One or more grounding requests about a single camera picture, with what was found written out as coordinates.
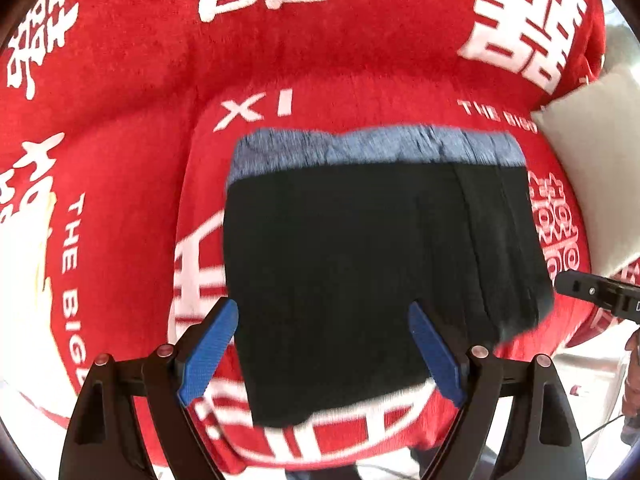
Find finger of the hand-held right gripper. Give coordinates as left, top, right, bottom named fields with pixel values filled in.
left=554, top=269, right=621, bottom=312

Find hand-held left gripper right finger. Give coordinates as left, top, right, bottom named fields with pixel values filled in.
left=408, top=302, right=589, bottom=480

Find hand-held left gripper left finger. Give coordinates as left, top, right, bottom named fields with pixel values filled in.
left=59, top=299, right=239, bottom=480

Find black pants with grey waistband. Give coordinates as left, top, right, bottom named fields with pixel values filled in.
left=222, top=129, right=555, bottom=430

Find white pillow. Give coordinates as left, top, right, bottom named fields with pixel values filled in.
left=530, top=66, right=640, bottom=274

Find red printed blanket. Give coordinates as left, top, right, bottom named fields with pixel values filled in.
left=0, top=0, right=640, bottom=471

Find thin dark cable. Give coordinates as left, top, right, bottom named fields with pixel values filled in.
left=581, top=416, right=627, bottom=437

